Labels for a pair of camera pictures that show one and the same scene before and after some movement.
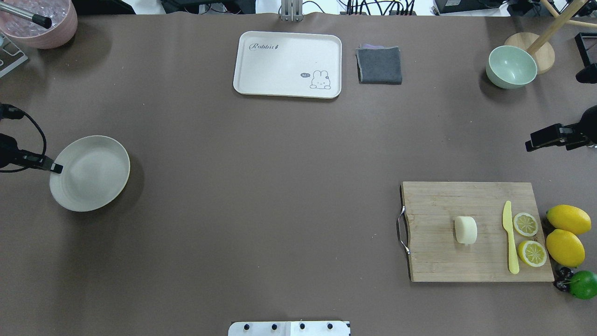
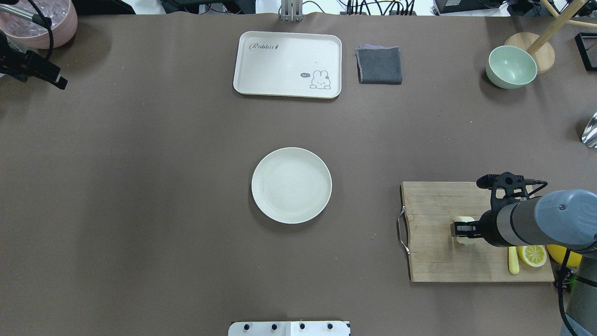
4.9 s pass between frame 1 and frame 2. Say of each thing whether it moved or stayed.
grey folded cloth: stayed
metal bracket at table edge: stayed
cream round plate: moved
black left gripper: moved
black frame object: stayed
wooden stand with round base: stayed
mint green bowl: stayed
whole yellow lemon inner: stayed
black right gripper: moved
